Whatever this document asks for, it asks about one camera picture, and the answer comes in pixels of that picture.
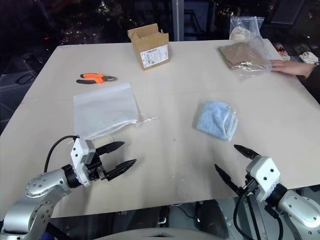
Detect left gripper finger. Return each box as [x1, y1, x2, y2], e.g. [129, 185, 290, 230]
[106, 158, 138, 182]
[94, 141, 126, 157]

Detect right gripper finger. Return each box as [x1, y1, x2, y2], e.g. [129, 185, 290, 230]
[214, 163, 240, 195]
[233, 144, 259, 160]

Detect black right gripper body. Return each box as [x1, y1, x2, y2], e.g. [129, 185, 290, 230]
[235, 174, 259, 199]

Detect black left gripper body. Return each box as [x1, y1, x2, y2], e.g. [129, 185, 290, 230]
[85, 153, 111, 182]

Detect clear plastic zip bag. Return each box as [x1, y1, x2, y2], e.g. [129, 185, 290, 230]
[72, 81, 161, 141]

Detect light blue cloth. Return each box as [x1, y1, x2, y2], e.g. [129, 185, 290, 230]
[192, 100, 239, 143]

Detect bagged brown cloth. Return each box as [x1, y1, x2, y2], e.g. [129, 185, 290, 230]
[218, 41, 272, 70]

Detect person's bare hand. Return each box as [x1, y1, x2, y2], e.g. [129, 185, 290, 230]
[270, 59, 313, 76]

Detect open brown cardboard box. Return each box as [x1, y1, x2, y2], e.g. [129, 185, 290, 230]
[127, 23, 171, 72]

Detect red and white small item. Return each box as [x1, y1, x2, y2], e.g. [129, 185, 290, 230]
[275, 43, 291, 61]

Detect white crumpled cloth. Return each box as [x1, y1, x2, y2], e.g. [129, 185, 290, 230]
[298, 51, 320, 65]

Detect white roll in plastic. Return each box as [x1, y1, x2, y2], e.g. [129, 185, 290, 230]
[229, 25, 251, 41]

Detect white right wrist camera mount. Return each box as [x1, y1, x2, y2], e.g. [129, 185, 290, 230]
[245, 156, 282, 203]

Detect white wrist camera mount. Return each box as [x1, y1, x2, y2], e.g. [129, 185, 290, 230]
[69, 137, 97, 188]
[245, 156, 282, 203]

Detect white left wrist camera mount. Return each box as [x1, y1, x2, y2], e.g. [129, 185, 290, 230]
[69, 137, 97, 188]

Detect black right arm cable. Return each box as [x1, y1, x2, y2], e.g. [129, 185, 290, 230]
[233, 189, 252, 240]

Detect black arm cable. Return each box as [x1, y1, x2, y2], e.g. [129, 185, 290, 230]
[44, 135, 79, 173]
[233, 189, 252, 240]

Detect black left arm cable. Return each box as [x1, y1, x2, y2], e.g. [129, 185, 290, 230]
[44, 135, 79, 173]

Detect orange-handled pliers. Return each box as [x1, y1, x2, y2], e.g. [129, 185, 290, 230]
[75, 72, 118, 85]

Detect white window post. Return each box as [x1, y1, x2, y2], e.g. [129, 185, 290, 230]
[174, 0, 186, 42]

